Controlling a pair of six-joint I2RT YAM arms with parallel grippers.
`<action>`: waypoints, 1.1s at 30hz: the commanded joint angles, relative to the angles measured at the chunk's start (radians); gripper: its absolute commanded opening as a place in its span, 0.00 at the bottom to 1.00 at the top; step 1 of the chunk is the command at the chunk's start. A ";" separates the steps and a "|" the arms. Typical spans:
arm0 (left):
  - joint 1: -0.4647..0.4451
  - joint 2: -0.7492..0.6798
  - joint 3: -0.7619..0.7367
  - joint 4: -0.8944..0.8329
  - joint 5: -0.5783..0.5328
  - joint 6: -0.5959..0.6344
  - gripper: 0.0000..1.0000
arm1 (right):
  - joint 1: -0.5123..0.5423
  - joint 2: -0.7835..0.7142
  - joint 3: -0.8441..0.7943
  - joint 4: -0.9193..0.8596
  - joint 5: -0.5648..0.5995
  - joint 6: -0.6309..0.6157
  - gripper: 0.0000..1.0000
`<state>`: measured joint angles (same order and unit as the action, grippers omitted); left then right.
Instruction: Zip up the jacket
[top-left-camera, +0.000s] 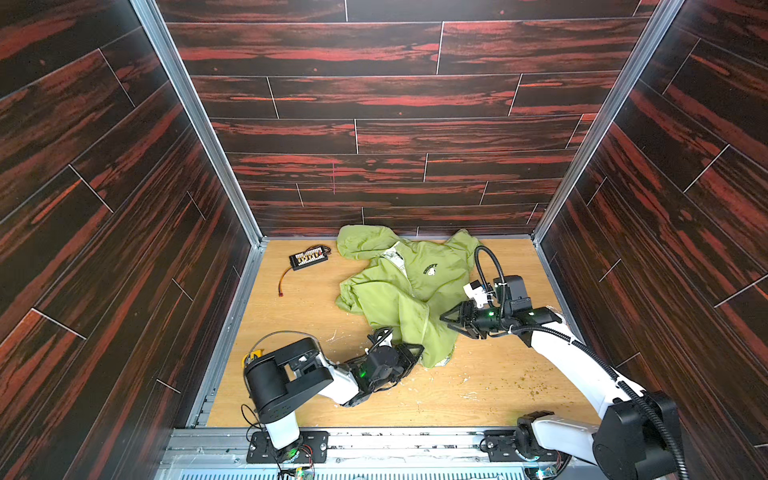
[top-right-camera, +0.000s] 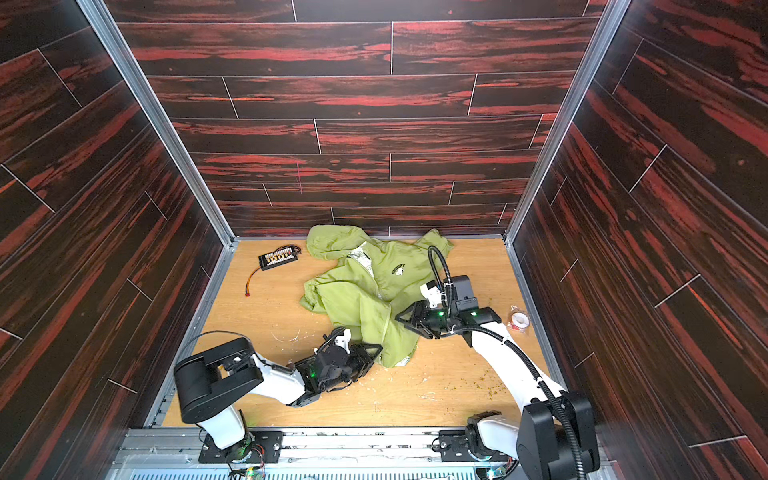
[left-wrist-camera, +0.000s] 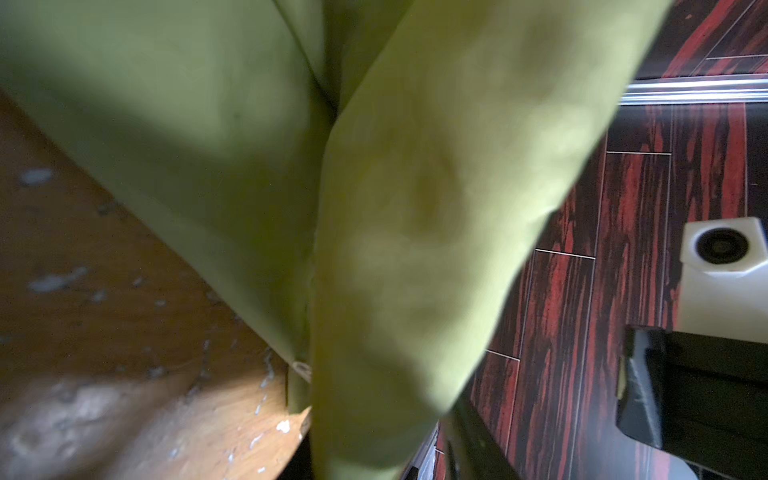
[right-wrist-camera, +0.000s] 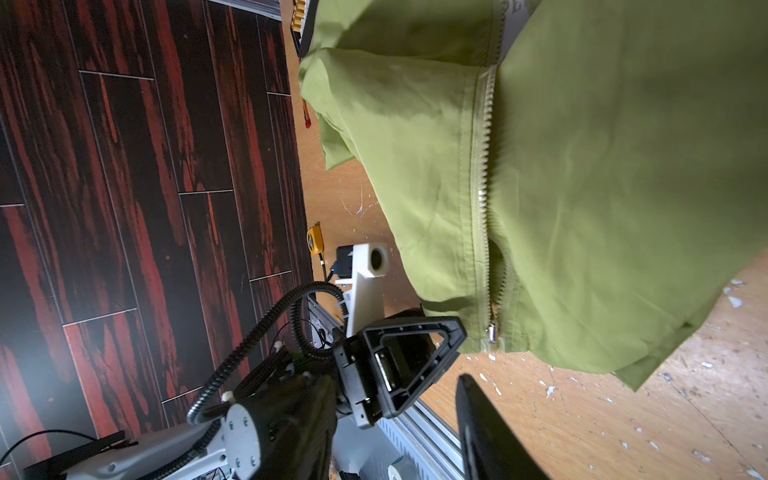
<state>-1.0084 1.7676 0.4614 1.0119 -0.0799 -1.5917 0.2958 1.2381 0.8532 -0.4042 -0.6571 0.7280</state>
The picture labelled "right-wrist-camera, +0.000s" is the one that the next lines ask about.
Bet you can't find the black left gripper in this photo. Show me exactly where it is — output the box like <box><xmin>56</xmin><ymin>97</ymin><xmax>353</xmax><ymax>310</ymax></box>
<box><xmin>222</xmin><ymin>316</ymin><xmax>467</xmax><ymax>479</ymax></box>

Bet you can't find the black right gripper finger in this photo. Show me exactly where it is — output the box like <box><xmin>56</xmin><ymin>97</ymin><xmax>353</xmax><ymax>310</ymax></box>
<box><xmin>456</xmin><ymin>374</ymin><xmax>548</xmax><ymax>480</ymax></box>

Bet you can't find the green jacket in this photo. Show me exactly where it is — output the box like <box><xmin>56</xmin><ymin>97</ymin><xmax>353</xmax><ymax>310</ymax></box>
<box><xmin>299</xmin><ymin>1</ymin><xmax>767</xmax><ymax>389</ymax></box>

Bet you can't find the yellow tape measure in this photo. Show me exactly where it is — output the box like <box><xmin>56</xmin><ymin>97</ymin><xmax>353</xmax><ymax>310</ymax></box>
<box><xmin>306</xmin><ymin>222</ymin><xmax>327</xmax><ymax>280</ymax></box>

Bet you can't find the black corrugated cable conduit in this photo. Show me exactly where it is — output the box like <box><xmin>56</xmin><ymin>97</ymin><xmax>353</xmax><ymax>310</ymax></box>
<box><xmin>137</xmin><ymin>281</ymin><xmax>348</xmax><ymax>480</ymax></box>

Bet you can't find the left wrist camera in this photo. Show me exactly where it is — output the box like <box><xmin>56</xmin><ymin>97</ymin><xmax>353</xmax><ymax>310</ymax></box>
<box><xmin>335</xmin><ymin>243</ymin><xmax>390</xmax><ymax>337</ymax></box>

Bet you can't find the black battery pack with wires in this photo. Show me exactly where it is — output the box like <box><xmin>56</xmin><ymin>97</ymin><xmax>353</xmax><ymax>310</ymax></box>
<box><xmin>290</xmin><ymin>0</ymin><xmax>312</xmax><ymax>129</ymax></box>

